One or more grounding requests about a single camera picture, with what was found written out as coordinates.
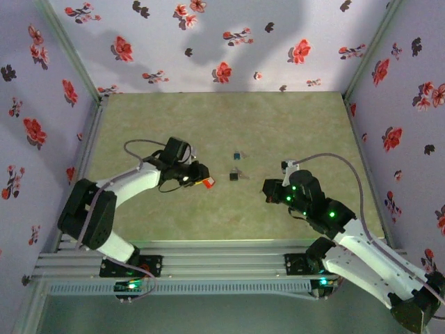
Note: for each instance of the red padlock with label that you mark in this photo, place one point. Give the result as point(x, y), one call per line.
point(210, 183)

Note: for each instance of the black padlock's silver keys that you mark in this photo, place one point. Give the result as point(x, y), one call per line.
point(244, 176)

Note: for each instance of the small black padlock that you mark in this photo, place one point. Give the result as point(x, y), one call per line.
point(233, 176)

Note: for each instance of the small blue padlock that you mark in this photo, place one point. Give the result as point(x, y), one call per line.
point(237, 155)

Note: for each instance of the blue padlock's silver key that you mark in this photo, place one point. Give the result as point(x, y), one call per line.
point(245, 155)

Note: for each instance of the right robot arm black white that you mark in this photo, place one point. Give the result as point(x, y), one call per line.
point(365, 257)

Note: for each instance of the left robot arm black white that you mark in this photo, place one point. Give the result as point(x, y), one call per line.
point(135, 181)

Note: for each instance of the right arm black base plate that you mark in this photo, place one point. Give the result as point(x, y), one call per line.
point(295, 264)

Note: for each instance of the aluminium rail frame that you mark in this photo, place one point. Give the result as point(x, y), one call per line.
point(222, 261)

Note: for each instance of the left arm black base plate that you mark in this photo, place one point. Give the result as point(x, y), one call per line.
point(154, 266)

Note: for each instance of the grey metal corner post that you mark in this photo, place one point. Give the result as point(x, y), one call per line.
point(69, 48)
point(368, 55)

